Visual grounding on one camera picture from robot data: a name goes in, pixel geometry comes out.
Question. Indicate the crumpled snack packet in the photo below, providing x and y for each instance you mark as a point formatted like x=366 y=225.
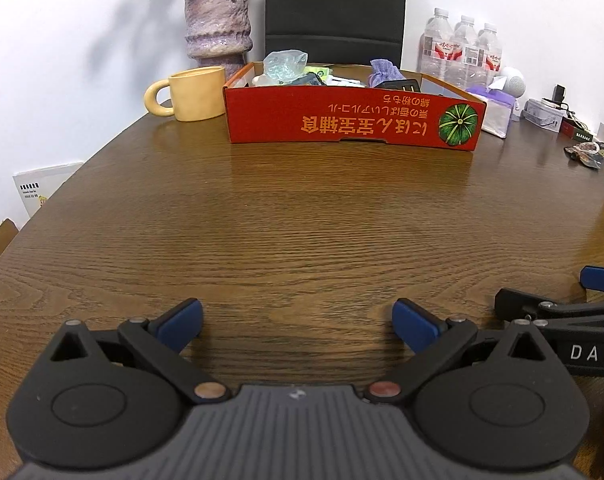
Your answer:
x=589 y=155

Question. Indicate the purple ceramic vase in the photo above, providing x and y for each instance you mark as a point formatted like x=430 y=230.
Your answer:
x=217 y=25

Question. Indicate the white plastic device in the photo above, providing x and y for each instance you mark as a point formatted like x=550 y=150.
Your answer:
x=347 y=81

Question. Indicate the red cardboard box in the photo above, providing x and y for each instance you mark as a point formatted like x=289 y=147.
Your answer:
x=282 y=120

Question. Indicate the dark red box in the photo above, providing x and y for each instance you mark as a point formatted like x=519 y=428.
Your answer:
x=576 y=131

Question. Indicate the clear water bottle red label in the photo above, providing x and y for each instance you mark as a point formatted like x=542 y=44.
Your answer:
x=434 y=50
x=465 y=55
x=490 y=55

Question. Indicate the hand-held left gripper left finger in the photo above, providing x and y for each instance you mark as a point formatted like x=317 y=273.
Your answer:
x=182 y=322

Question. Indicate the white robot-shaped speaker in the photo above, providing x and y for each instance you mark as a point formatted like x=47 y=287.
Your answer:
x=514 y=82

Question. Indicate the green packet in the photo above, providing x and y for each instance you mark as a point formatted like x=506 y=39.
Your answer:
x=318 y=70

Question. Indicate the yellow ceramic mug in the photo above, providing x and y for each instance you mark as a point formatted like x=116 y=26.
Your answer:
x=197 y=92

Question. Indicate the clear plastic bag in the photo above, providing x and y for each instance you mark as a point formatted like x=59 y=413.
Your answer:
x=284 y=65

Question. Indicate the black power adapter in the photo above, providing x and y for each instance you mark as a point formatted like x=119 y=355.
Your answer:
x=560 y=94

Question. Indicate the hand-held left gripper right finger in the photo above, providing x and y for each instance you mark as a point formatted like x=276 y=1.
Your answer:
x=416 y=322

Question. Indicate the purple tissue pack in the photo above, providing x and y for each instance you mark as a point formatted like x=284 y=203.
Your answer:
x=496 y=115

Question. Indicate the black multi-port charger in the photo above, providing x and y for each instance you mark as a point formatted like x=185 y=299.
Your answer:
x=399 y=85

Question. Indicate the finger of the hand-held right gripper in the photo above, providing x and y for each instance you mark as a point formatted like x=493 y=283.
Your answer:
x=601 y=278
x=581 y=312

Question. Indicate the white book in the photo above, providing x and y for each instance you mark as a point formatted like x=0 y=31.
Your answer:
x=44 y=187

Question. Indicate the black chair back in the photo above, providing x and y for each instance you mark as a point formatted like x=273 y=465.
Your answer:
x=332 y=5

